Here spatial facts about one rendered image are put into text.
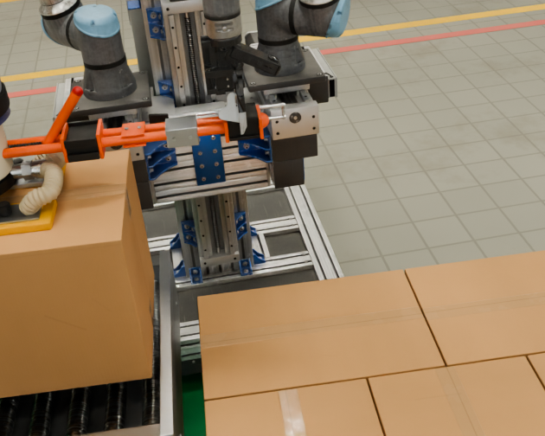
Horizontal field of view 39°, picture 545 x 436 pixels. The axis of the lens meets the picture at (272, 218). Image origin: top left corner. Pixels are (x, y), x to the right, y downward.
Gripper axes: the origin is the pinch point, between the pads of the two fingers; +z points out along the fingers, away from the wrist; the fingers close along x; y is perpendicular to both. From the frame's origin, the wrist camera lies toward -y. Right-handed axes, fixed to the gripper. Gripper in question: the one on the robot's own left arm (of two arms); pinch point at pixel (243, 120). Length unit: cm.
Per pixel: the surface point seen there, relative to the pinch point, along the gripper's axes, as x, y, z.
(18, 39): -410, 145, 118
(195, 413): -23, 25, 116
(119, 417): 25, 37, 61
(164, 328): 3, 26, 55
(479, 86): -244, -147, 117
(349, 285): -13, -26, 61
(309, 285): -15, -14, 61
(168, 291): -12, 25, 55
